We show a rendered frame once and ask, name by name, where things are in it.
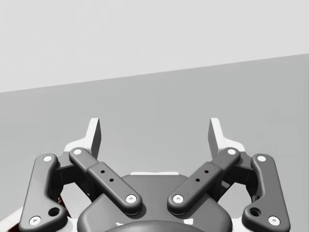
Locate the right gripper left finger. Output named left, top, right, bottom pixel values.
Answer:
left=19, top=117, right=143, bottom=232

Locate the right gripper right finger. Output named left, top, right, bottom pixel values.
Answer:
left=167, top=117, right=291, bottom=232

